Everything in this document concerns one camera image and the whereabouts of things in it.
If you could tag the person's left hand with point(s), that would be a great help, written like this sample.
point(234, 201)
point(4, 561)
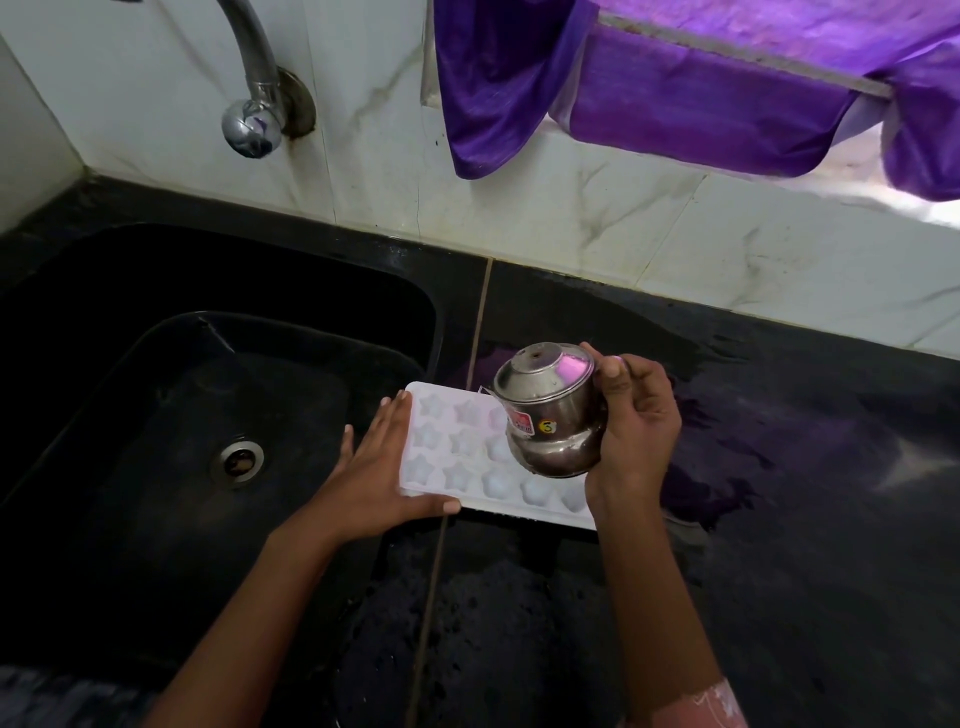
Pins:
point(375, 487)

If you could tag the person's right hand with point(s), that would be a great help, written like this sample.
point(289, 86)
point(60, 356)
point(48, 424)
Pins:
point(637, 435)

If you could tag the small steel pot with lid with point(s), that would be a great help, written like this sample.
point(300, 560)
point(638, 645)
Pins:
point(555, 420)

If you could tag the white ice tray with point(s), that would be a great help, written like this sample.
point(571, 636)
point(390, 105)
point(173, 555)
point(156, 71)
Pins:
point(457, 457)

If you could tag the chrome wall tap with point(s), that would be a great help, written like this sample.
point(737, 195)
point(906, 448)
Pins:
point(259, 82)

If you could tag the person's right forearm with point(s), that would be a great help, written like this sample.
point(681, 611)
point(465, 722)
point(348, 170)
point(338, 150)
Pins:
point(652, 607)

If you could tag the person's left forearm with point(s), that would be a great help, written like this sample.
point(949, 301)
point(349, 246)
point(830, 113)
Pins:
point(240, 630)

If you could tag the steel sink drain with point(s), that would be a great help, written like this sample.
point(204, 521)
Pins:
point(238, 461)

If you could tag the black sink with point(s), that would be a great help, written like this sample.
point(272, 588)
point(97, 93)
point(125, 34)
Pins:
point(150, 525)

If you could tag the pink floral sleeve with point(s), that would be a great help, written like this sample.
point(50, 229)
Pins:
point(705, 709)

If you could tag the purple curtain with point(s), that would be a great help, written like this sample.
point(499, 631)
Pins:
point(675, 90)

